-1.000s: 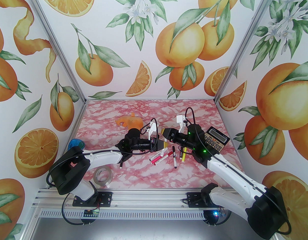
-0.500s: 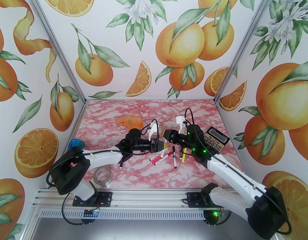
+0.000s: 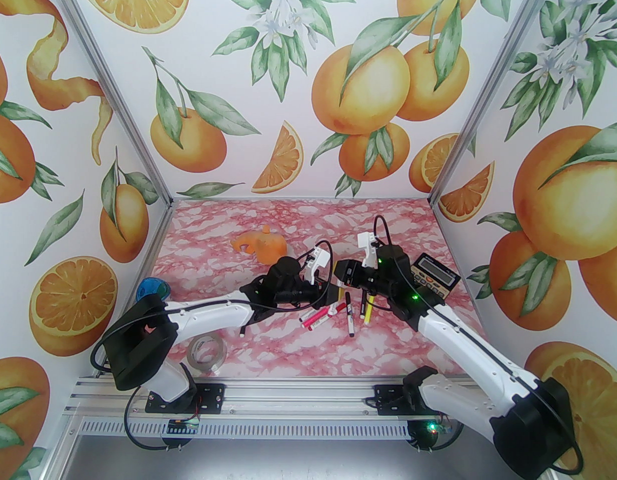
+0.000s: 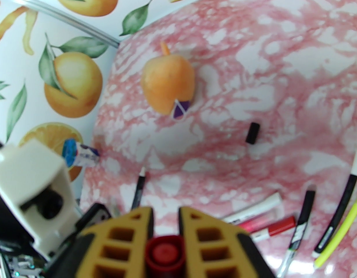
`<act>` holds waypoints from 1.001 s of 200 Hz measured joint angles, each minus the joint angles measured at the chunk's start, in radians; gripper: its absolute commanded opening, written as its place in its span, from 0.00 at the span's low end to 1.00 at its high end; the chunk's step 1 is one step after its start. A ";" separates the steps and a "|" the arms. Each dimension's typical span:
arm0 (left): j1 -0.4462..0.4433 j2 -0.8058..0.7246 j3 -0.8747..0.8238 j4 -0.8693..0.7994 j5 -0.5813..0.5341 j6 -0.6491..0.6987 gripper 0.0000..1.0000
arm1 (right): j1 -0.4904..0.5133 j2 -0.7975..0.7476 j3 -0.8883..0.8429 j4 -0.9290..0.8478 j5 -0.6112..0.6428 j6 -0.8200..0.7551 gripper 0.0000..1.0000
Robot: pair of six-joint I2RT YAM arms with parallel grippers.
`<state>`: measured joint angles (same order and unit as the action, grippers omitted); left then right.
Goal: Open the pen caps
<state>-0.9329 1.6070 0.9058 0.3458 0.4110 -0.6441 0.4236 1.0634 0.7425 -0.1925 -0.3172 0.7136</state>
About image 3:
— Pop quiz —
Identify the red marker pen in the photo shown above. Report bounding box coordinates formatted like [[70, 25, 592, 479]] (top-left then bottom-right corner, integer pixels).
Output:
[[311, 304, 346, 331]]

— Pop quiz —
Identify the pink marker pen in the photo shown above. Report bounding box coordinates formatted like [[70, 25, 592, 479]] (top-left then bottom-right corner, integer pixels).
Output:
[[300, 309, 334, 327]]

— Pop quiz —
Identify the orange plastic toy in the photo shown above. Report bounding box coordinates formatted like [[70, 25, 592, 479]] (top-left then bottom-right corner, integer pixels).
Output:
[[232, 225, 288, 266]]

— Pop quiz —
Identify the black and grey calculator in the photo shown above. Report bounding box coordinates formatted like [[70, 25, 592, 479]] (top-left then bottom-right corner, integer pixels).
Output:
[[408, 254, 462, 299]]

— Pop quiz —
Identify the clear tape roll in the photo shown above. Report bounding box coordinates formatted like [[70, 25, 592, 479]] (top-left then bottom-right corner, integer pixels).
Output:
[[187, 332, 225, 371]]

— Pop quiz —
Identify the slotted aluminium strip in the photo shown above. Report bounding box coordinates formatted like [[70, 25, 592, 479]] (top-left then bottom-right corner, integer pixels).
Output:
[[78, 418, 414, 439]]

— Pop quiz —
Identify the blue lidded plastic container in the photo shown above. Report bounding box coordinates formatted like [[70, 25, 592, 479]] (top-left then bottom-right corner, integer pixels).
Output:
[[137, 278, 170, 301]]

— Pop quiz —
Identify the small board green light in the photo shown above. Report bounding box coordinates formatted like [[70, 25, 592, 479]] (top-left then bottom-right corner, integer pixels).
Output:
[[419, 419, 453, 438]]

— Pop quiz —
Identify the black left camera cable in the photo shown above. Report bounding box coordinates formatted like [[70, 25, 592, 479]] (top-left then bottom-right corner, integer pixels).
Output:
[[296, 240, 334, 279]]

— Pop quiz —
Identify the black camera cable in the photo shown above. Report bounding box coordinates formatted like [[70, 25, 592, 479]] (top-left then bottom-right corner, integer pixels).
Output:
[[372, 215, 396, 257], [296, 240, 334, 279]]

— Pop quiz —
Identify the black right camera cable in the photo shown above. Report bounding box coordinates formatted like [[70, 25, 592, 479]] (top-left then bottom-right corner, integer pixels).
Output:
[[372, 215, 396, 257]]

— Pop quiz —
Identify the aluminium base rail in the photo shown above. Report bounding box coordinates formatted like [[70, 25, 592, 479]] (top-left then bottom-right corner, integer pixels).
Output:
[[63, 374, 429, 421]]

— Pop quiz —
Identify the black base cable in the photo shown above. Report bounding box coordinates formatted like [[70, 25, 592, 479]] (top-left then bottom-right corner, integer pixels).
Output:
[[125, 388, 189, 453]]

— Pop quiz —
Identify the aluminium corner post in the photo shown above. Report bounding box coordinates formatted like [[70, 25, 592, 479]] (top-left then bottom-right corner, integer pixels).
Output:
[[48, 0, 173, 204], [430, 0, 547, 204]]

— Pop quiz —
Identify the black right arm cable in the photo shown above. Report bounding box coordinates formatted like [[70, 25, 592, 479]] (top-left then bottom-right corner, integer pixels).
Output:
[[396, 255, 584, 476]]

